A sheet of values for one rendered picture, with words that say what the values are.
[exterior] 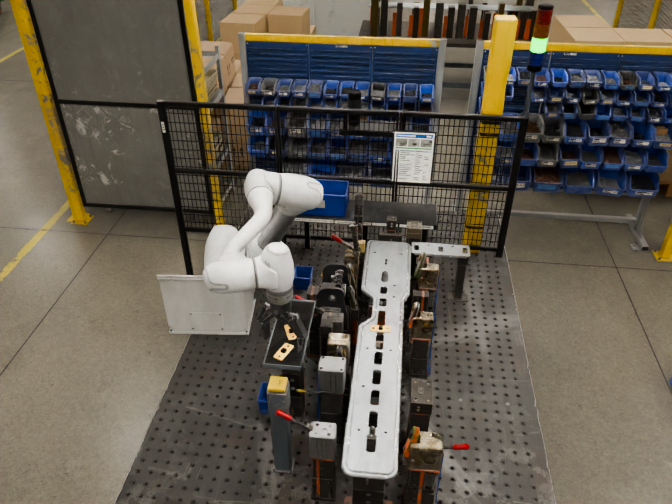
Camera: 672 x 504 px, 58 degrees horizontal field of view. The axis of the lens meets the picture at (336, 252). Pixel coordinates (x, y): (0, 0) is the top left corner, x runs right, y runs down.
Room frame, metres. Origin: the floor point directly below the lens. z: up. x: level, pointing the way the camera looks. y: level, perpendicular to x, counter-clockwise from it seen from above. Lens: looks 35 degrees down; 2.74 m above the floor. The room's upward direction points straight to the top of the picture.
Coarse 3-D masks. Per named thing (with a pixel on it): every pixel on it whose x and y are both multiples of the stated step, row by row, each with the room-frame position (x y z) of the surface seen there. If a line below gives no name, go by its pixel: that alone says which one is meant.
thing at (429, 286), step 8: (424, 264) 2.31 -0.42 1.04; (432, 264) 2.30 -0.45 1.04; (424, 272) 2.26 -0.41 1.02; (432, 272) 2.26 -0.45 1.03; (424, 280) 2.26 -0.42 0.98; (432, 280) 2.26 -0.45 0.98; (424, 288) 2.26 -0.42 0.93; (432, 288) 2.26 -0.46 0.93; (432, 296) 2.26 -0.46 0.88; (432, 304) 2.28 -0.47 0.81
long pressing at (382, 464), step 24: (384, 264) 2.36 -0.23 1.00; (408, 264) 2.36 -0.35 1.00; (408, 288) 2.18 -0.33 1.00; (360, 336) 1.85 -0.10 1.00; (384, 336) 1.86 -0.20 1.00; (360, 360) 1.72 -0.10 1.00; (384, 360) 1.72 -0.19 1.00; (360, 384) 1.59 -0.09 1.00; (384, 384) 1.59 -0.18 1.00; (360, 408) 1.48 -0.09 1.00; (384, 408) 1.48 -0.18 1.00; (360, 432) 1.37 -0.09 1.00; (384, 432) 1.37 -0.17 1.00; (360, 456) 1.27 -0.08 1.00; (384, 456) 1.27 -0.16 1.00
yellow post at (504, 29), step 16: (496, 16) 2.95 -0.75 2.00; (512, 16) 2.95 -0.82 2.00; (496, 32) 2.89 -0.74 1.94; (512, 32) 2.88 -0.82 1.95; (496, 48) 2.89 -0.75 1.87; (512, 48) 2.88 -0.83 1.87; (496, 64) 2.89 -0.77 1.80; (496, 80) 2.89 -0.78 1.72; (496, 96) 2.89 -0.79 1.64; (480, 112) 2.98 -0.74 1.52; (496, 112) 2.88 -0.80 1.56; (480, 128) 2.90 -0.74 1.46; (480, 144) 2.89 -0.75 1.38; (496, 144) 2.88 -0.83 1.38; (480, 160) 2.89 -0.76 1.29; (480, 176) 2.89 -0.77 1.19; (480, 192) 2.89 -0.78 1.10; (464, 224) 2.97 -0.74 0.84; (464, 240) 2.90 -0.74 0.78
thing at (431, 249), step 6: (420, 246) 2.51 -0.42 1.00; (426, 246) 2.51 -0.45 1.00; (432, 246) 2.51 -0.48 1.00; (438, 246) 2.51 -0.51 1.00; (444, 246) 2.51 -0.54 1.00; (450, 246) 2.51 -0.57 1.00; (456, 246) 2.51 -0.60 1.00; (462, 246) 2.51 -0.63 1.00; (468, 246) 2.51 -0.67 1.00; (414, 252) 2.46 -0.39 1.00; (420, 252) 2.46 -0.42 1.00; (426, 252) 2.46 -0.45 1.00; (432, 252) 2.46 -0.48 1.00; (438, 252) 2.46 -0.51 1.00; (444, 252) 2.46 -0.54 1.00; (450, 252) 2.46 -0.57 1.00; (456, 252) 2.46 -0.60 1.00; (462, 252) 2.46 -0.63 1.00; (468, 252) 2.46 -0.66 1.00
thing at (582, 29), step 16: (560, 16) 5.56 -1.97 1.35; (576, 16) 5.56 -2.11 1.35; (592, 16) 5.56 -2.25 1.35; (560, 32) 5.30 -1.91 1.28; (576, 32) 5.06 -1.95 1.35; (592, 32) 5.06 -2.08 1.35; (608, 32) 5.06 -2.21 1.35; (624, 32) 5.06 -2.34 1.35; (640, 32) 5.06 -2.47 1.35; (656, 32) 5.06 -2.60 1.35
